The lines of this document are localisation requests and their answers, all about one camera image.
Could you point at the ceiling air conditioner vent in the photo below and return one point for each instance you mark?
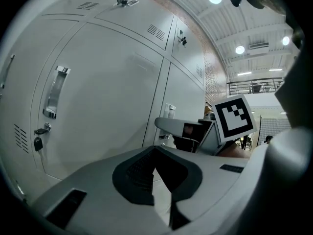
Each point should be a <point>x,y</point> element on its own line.
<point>258,45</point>

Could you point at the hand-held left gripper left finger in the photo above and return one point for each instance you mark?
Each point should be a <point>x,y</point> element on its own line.
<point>97,192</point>

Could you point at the grey metal locker cabinet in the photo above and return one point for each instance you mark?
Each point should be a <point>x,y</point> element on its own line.
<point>102,87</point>

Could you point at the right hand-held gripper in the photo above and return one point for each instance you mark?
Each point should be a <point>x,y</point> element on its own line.
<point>233,117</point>

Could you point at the person's right forearm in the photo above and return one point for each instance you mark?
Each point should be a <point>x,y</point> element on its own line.
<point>234,151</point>

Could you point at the black mezzanine railing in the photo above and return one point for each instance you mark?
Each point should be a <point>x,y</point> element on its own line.
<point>254,87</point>

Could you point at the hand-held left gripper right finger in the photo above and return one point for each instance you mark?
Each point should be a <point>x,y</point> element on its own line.
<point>215,175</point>

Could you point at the black car keys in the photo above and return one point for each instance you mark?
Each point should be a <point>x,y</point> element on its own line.
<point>122,2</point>
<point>184,41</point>
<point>38,143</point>

